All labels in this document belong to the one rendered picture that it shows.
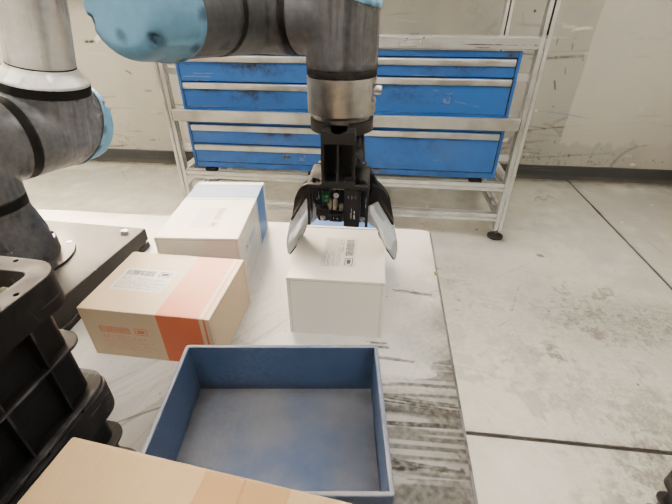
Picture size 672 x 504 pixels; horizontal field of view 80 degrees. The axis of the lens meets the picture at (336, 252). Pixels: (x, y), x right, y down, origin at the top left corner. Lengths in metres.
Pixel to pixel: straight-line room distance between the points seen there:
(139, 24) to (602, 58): 2.86
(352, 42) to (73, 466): 0.39
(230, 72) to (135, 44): 1.70
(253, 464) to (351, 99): 0.37
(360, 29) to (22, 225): 0.51
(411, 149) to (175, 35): 1.72
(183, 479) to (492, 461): 1.11
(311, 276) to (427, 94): 1.54
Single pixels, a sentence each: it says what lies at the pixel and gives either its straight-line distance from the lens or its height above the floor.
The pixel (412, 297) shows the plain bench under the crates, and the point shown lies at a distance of 0.60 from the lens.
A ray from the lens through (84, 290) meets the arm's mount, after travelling 0.66.
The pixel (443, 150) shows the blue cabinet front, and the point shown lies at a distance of 2.02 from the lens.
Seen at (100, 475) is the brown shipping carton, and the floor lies 0.86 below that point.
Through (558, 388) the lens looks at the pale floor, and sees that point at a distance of 1.55.
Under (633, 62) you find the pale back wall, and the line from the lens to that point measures 3.13.
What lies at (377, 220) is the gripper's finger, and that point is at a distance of 0.51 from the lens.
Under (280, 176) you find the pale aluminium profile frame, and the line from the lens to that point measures 2.09.
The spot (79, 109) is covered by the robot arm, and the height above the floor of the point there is 0.94.
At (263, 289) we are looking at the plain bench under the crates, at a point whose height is 0.70.
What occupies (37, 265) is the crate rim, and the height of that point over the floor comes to 0.93.
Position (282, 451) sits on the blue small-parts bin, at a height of 0.70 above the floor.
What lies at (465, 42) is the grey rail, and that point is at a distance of 1.91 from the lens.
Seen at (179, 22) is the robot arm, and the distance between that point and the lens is 0.35.
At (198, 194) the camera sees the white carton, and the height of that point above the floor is 0.79.
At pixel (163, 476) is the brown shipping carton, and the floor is 0.86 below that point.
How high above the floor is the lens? 1.08
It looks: 33 degrees down
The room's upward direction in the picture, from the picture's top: straight up
